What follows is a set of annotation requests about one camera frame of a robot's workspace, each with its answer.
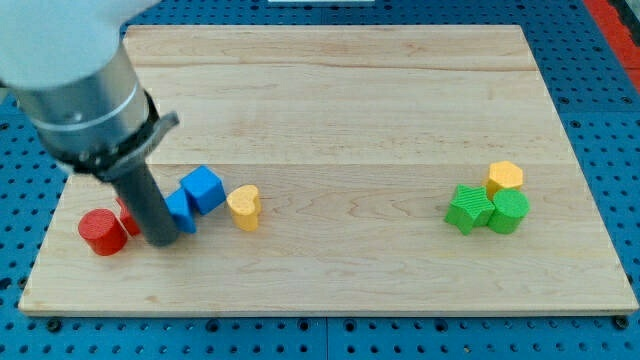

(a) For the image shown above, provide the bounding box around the yellow hexagon block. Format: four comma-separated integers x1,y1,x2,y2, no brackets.
482,161,524,200

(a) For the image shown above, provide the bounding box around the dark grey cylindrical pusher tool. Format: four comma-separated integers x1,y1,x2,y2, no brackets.
112,163,179,247

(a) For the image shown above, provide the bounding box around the green cylinder block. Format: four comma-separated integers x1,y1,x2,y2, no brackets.
487,189,530,234

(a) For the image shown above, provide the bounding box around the light wooden board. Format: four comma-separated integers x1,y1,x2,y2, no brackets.
19,25,638,317

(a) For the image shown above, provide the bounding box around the black clamp bracket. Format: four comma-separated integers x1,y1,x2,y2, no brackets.
58,91,179,182

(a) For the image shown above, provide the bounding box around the red star block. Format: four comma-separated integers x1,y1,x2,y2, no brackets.
116,197,141,236

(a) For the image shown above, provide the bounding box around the green star block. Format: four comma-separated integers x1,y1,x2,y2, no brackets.
444,184,495,235

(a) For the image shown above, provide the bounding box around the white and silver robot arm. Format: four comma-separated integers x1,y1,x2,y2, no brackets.
1,0,159,171

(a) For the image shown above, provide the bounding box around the blue triangle block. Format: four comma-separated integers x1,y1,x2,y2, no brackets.
165,188,196,234

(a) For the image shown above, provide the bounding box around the blue cube block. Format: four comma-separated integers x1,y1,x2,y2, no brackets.
180,165,226,215

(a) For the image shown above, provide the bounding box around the red cylinder block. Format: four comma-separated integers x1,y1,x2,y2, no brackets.
78,208,128,256

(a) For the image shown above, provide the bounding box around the yellow heart block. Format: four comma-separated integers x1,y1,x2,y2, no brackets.
226,184,262,232

